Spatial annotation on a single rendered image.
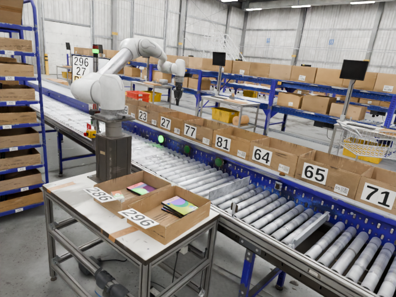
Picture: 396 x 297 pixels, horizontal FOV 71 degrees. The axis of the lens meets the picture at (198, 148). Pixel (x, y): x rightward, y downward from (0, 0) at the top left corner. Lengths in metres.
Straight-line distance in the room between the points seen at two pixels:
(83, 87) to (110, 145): 0.41
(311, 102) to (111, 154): 5.30
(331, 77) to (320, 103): 0.60
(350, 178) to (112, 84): 1.57
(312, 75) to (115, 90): 5.54
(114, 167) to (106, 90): 0.51
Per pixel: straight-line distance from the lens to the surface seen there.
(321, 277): 1.53
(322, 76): 6.78
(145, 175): 1.96
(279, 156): 2.09
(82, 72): 3.09
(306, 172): 2.03
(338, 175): 1.96
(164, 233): 1.38
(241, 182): 2.09
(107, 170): 1.95
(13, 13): 2.92
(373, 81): 6.49
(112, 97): 1.84
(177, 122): 2.76
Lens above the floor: 1.60
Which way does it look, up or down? 17 degrees down
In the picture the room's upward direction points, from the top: 6 degrees clockwise
